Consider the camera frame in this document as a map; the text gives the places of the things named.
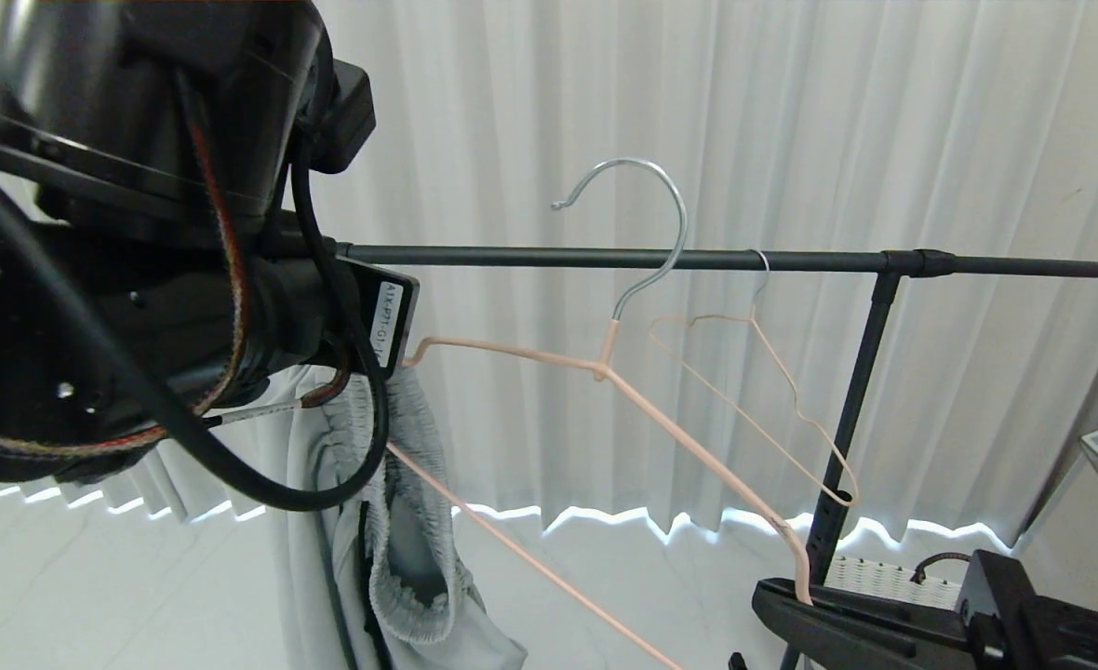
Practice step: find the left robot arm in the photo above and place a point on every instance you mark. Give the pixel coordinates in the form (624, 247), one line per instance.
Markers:
(140, 93)

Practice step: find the white laundry basket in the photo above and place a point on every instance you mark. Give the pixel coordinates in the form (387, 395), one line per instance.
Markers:
(884, 582)

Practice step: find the pale grey shorts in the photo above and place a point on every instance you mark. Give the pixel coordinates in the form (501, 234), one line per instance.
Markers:
(419, 558)

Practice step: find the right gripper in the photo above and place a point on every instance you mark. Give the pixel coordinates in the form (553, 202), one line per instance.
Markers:
(1051, 633)

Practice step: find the black clothes rack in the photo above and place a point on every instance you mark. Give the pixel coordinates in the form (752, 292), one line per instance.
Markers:
(791, 261)

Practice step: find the white curtain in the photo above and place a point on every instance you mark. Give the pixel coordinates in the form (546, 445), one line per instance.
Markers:
(791, 121)

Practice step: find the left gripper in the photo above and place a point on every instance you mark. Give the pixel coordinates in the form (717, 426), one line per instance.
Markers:
(274, 312)

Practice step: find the pink clothes hanger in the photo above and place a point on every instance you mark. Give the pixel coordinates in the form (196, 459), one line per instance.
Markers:
(796, 391)
(679, 437)

